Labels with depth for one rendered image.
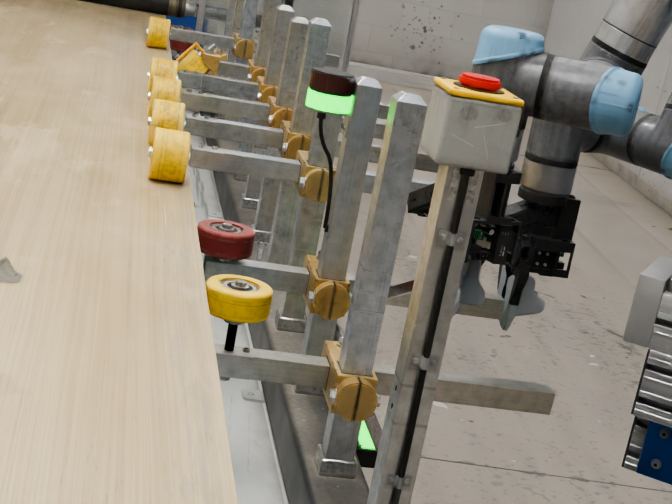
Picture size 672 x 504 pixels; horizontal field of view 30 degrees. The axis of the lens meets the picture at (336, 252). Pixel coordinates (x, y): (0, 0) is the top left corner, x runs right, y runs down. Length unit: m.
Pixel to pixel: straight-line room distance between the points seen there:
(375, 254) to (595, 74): 0.32
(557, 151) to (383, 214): 0.40
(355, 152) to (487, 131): 0.55
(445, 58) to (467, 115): 9.60
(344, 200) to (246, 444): 0.37
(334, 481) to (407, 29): 9.24
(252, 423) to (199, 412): 0.70
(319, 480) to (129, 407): 0.44
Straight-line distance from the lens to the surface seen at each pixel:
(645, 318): 1.60
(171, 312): 1.38
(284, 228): 2.20
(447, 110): 1.13
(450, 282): 1.19
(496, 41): 1.45
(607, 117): 1.44
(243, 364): 1.51
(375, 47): 10.64
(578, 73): 1.44
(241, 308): 1.46
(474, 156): 1.15
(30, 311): 1.33
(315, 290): 1.70
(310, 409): 1.72
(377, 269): 1.45
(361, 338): 1.48
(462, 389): 1.58
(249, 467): 1.71
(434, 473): 3.32
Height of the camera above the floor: 1.36
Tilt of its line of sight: 15 degrees down
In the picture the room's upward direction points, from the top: 11 degrees clockwise
